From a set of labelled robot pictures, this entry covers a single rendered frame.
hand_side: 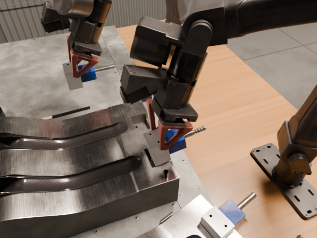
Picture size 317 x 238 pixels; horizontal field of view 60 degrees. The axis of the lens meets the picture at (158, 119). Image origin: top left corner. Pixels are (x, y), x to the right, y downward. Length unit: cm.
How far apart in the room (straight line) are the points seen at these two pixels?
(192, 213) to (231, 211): 8
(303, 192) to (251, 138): 19
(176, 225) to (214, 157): 24
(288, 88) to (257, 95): 150
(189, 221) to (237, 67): 65
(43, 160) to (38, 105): 33
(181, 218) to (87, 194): 19
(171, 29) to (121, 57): 61
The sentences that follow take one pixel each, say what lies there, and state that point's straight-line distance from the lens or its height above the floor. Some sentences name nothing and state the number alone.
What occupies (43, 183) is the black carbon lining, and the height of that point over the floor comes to 90.
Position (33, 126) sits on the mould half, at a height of 91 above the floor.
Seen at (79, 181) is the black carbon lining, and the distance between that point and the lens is 60.
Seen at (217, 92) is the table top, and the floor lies 80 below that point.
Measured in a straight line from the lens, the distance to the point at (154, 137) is 56.
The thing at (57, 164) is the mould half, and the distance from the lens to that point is 62.
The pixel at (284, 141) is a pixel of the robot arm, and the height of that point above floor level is 94.
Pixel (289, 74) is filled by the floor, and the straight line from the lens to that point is 260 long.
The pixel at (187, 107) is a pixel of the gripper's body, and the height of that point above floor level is 102.
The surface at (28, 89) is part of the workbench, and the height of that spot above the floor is 80.
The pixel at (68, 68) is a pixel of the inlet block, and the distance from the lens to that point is 75.
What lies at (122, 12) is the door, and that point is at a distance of 277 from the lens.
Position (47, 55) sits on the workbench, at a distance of 116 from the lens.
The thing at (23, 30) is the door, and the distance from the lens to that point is 271.
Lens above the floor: 137
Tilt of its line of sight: 45 degrees down
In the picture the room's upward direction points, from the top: straight up
